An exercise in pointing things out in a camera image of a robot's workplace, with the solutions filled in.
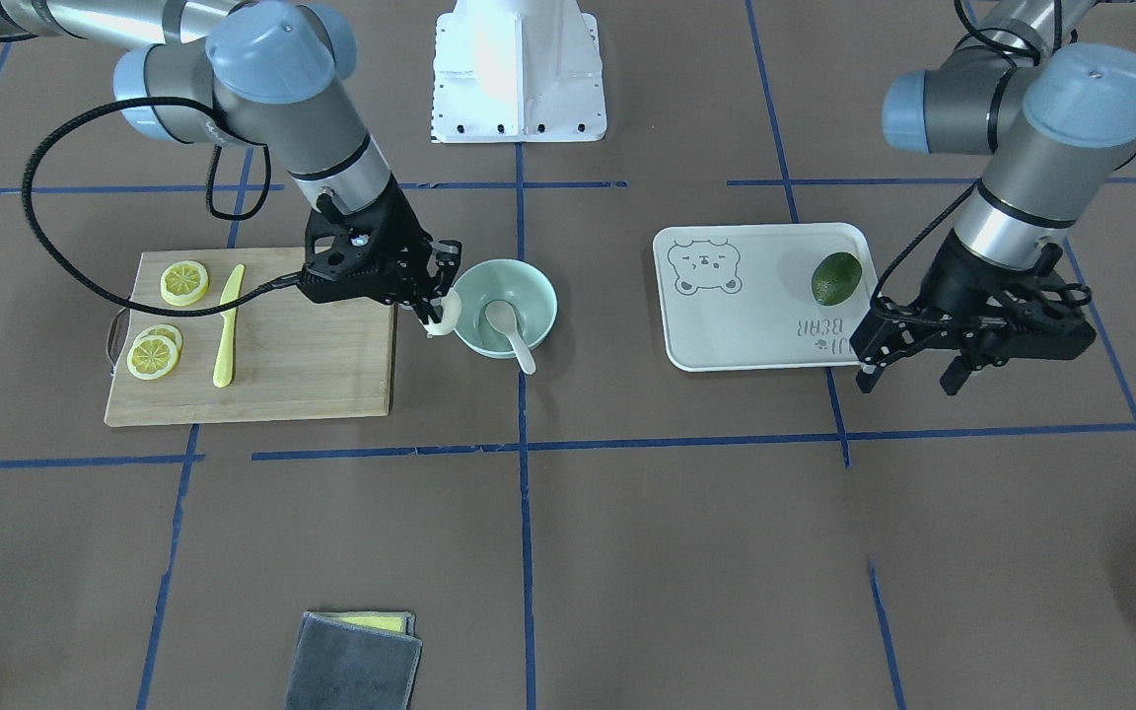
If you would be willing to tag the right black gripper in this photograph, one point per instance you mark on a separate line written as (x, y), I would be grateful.
(403, 240)

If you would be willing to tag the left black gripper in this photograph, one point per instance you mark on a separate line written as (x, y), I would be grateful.
(958, 279)

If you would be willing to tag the white plastic spoon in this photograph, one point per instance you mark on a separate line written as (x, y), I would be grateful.
(504, 319)

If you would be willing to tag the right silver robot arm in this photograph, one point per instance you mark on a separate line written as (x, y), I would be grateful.
(265, 74)

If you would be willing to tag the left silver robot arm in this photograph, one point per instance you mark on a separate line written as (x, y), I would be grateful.
(1056, 116)

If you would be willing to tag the light green bowl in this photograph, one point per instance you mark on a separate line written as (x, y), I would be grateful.
(519, 283)

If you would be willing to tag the green avocado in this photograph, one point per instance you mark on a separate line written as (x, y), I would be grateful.
(835, 279)

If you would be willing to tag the wooden cutting board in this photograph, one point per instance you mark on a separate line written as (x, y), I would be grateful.
(294, 360)

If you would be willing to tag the white bear tray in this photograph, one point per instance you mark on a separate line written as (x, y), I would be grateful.
(740, 297)

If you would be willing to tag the yellow plastic knife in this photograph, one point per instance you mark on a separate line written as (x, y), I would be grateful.
(223, 372)

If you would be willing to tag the upper lemon slice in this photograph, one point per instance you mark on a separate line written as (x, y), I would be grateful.
(184, 282)

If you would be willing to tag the rear overlapped lemon slice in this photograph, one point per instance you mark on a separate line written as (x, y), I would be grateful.
(171, 333)

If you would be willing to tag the front lemon slice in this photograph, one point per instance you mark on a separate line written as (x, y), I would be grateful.
(152, 357)

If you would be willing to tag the yellow sponge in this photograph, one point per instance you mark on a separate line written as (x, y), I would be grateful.
(399, 622)

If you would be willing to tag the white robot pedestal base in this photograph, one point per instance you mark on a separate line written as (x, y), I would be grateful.
(517, 72)

